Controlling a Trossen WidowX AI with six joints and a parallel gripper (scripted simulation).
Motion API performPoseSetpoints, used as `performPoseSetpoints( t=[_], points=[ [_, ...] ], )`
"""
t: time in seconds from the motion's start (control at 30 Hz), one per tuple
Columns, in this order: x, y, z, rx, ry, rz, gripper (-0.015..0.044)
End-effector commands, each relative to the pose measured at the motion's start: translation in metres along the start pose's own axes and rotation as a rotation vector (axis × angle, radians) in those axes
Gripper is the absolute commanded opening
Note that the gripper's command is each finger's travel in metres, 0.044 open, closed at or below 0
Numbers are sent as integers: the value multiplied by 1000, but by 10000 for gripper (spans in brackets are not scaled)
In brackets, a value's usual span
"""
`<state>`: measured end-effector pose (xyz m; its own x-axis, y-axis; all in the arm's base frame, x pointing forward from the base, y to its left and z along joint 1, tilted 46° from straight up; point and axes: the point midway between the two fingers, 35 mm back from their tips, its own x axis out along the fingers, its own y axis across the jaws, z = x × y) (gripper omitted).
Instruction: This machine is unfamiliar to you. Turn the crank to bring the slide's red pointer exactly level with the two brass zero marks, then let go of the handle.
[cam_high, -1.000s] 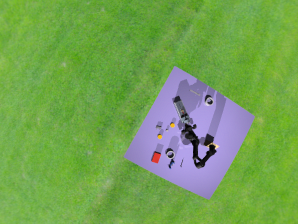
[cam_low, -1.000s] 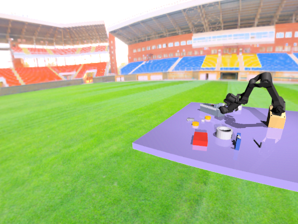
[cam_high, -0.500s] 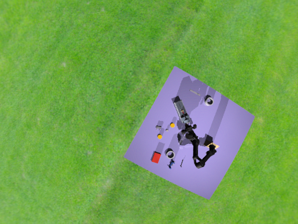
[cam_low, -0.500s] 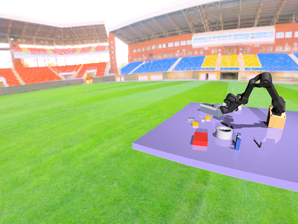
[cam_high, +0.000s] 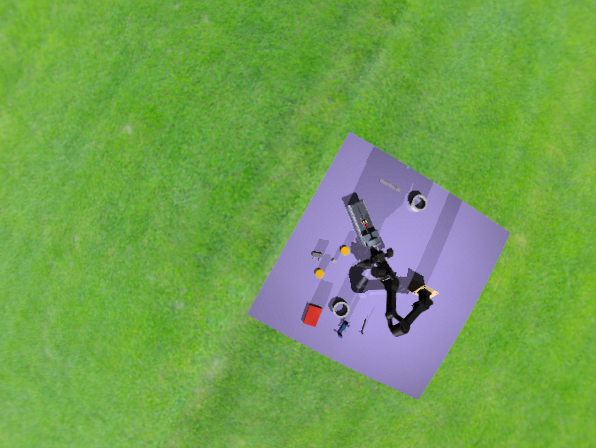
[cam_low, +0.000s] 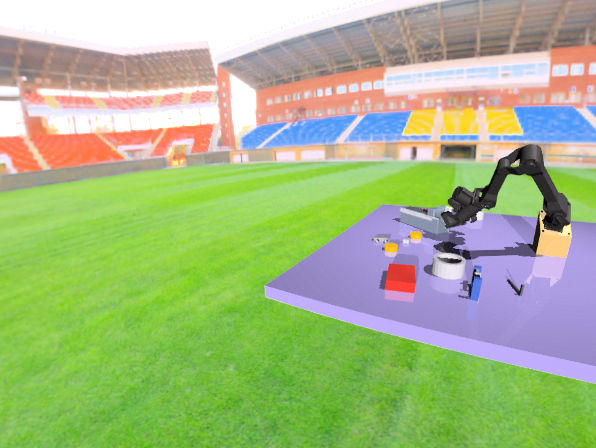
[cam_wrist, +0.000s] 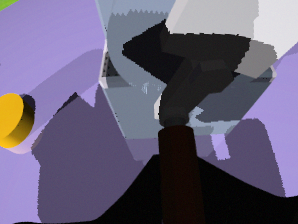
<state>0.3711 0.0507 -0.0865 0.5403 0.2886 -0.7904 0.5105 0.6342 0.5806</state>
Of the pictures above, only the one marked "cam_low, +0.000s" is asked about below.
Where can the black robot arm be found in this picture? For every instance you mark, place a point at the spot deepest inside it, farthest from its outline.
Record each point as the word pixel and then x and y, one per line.
pixel 555 204

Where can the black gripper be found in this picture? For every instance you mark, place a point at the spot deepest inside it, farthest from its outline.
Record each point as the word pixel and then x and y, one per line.
pixel 462 215

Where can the red block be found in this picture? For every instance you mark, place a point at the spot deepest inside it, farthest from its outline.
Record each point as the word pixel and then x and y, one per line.
pixel 401 278

